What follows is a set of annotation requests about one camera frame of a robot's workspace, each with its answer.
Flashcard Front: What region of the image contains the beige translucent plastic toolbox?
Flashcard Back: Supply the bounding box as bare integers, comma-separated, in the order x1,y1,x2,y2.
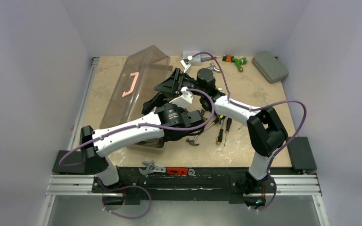
99,45,174,152

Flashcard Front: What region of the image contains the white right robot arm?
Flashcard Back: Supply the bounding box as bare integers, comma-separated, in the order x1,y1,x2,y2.
144,68,288,192

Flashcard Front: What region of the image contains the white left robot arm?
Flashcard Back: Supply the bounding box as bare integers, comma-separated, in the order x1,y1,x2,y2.
73,87,214,193

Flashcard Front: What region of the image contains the clear small parts box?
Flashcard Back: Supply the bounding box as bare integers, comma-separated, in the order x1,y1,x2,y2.
182,50,202,66

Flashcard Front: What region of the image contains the red blue small screwdriver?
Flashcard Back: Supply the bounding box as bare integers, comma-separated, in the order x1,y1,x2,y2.
200,56,224,62

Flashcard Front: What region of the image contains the silver metal socket fitting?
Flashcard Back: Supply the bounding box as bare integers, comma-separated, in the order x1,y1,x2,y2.
208,63,221,73

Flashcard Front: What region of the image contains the small black hammer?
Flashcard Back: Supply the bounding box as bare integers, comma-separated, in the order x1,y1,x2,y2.
186,120,217,146

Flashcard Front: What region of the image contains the black thin screwdriver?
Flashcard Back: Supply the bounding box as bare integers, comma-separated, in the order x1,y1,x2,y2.
224,118,232,146

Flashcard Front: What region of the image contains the black yellow short screwdriver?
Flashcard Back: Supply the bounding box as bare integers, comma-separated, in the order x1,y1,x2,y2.
216,116,226,145

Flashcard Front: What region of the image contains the grey plastic case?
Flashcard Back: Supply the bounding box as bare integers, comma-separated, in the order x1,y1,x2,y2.
252,51,289,84

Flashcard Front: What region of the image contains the black left side block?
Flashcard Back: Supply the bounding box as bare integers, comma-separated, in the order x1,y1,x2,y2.
52,150,87,175

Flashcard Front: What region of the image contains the black block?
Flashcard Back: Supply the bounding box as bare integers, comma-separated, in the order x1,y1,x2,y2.
287,137,317,174
52,150,87,175

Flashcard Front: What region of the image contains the black right side block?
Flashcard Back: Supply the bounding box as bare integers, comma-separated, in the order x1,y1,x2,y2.
287,137,317,174

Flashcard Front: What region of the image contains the green orange hose nozzle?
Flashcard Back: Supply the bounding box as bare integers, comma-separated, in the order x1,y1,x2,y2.
222,55,247,72

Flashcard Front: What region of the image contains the red handled adjustable wrench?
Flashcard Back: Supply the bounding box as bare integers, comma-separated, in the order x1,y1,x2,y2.
139,160,195,176

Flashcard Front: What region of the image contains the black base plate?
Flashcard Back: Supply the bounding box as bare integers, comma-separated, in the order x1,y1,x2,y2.
91,167,276,206

